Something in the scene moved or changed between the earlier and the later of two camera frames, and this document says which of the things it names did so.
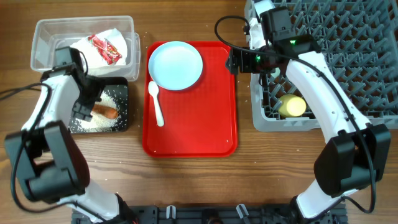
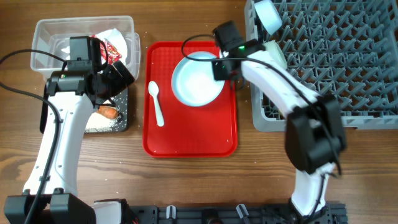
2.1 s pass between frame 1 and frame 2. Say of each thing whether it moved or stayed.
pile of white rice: stayed
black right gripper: moved
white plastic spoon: stayed
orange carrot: stayed
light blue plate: moved
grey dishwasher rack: stayed
